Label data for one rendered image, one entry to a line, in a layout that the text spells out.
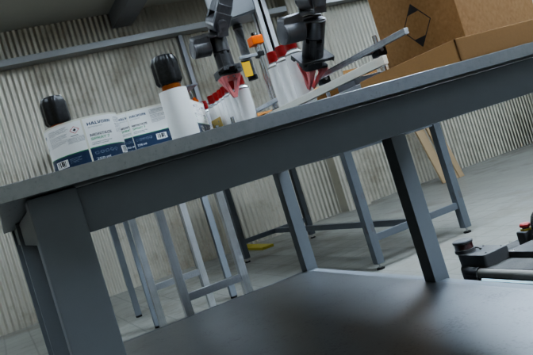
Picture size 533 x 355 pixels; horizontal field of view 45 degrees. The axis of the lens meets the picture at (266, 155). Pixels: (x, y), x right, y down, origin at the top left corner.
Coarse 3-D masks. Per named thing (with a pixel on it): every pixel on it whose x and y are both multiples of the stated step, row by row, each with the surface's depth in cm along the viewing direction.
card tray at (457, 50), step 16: (480, 32) 105; (496, 32) 106; (512, 32) 108; (528, 32) 109; (448, 48) 105; (464, 48) 103; (480, 48) 105; (496, 48) 106; (400, 64) 117; (416, 64) 113; (432, 64) 109; (448, 64) 106; (368, 80) 127; (384, 80) 123
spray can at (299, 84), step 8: (288, 48) 177; (296, 48) 177; (288, 56) 177; (288, 64) 177; (296, 64) 176; (296, 72) 176; (296, 80) 176; (304, 80) 176; (296, 88) 177; (304, 88) 176; (312, 88) 177
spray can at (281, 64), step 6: (276, 48) 185; (282, 48) 185; (276, 54) 186; (282, 54) 185; (282, 60) 184; (282, 66) 184; (282, 72) 184; (288, 72) 184; (282, 78) 185; (288, 78) 184; (282, 84) 186; (288, 84) 184; (288, 90) 184; (294, 90) 184; (288, 96) 184; (294, 96) 184; (288, 102) 186
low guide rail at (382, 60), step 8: (384, 56) 136; (368, 64) 141; (376, 64) 138; (384, 64) 136; (352, 72) 147; (360, 72) 145; (368, 72) 142; (336, 80) 154; (344, 80) 151; (352, 80) 150; (320, 88) 162; (328, 88) 159; (304, 96) 171; (312, 96) 167; (288, 104) 181; (296, 104) 177; (272, 112) 192
